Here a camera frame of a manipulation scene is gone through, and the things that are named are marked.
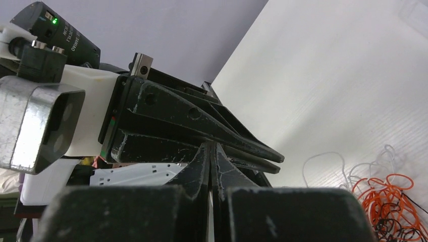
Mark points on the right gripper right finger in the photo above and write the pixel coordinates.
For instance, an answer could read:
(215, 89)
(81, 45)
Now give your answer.
(287, 213)

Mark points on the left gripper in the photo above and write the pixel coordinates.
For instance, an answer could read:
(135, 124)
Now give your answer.
(155, 122)

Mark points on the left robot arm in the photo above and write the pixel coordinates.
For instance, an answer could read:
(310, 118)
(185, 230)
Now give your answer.
(43, 43)

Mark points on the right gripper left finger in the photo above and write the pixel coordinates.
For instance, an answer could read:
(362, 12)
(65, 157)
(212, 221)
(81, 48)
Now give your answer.
(176, 211)

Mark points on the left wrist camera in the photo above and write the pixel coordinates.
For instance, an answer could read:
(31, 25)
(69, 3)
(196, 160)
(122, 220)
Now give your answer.
(38, 121)

